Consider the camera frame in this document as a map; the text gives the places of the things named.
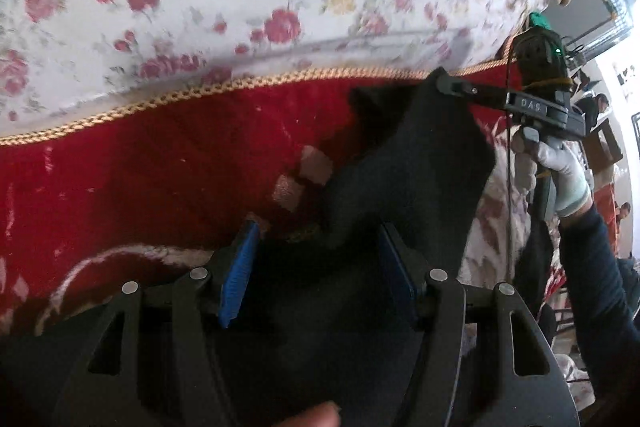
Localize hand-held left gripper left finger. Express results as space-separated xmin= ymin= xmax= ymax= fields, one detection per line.
xmin=50 ymin=219 xmax=262 ymax=427

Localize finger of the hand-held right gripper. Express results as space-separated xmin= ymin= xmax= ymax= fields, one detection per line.
xmin=434 ymin=74 xmax=508 ymax=112

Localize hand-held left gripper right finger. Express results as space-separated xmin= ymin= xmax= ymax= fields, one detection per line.
xmin=377 ymin=222 xmax=576 ymax=427

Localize black pants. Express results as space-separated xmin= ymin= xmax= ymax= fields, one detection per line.
xmin=215 ymin=68 xmax=498 ymax=427

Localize person's right forearm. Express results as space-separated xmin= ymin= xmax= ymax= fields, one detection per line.
xmin=556 ymin=202 xmax=640 ymax=413

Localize person's right hand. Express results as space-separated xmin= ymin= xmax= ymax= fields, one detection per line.
xmin=510 ymin=127 xmax=593 ymax=218

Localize person's left hand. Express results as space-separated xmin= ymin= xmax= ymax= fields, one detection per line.
xmin=280 ymin=401 xmax=343 ymax=427

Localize metal window grille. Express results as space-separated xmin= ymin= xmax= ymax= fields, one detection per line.
xmin=570 ymin=0 xmax=637 ymax=64

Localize red and white patterned blanket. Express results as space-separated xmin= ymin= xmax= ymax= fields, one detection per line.
xmin=0 ymin=59 xmax=621 ymax=388

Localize black cable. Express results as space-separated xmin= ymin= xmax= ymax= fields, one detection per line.
xmin=502 ymin=39 xmax=517 ymax=283

